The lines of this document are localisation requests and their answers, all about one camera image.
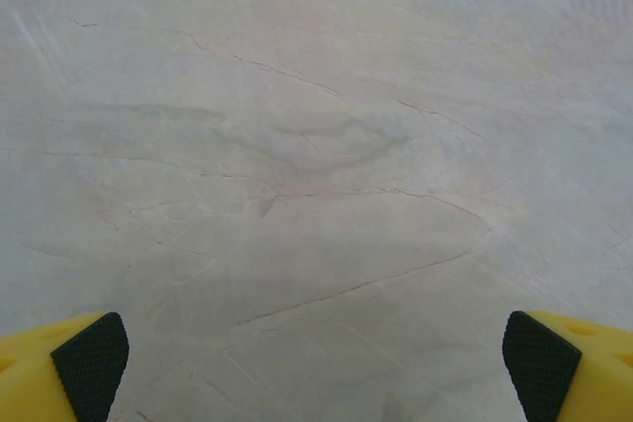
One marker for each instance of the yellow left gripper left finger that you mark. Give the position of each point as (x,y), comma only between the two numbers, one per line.
(44,372)

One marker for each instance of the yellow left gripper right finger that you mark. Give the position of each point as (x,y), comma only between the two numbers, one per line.
(583,372)

